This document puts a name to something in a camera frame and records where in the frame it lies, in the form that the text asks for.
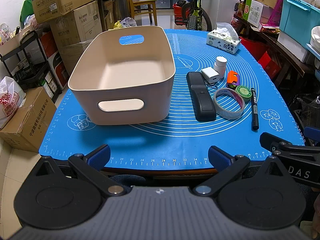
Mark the black marker pen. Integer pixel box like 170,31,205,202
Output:
251,88,259,131

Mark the white tape roll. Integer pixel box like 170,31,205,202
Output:
213,88,245,120

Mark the orange purple utility knife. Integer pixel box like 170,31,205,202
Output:
227,70,240,88

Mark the white power adapter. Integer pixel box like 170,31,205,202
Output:
201,67,220,84

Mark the white pill bottle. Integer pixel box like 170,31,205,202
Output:
214,56,227,79

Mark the beige plastic storage bin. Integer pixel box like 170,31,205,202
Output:
68,26,176,125

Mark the blue silicone baking mat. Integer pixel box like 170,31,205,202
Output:
39,29,304,170

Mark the cardboard box on floor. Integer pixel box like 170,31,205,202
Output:
1,87,56,152

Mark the white plastic shopping bag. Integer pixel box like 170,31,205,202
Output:
0,76,25,129

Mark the tissue pack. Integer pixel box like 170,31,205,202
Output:
206,22,241,54

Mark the black metal shelf rack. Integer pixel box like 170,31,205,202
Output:
1,30,61,102

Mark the teal plastic crate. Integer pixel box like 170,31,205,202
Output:
280,0,320,48

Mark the green white carton box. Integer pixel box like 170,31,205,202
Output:
242,0,264,27

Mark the large lower cardboard box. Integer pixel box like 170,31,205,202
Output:
49,1,103,74

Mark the bicycle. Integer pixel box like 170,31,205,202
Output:
182,0,213,32

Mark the red bucket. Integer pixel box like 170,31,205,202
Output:
172,0,186,25

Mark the wooden chair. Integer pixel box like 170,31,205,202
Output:
126,0,158,26

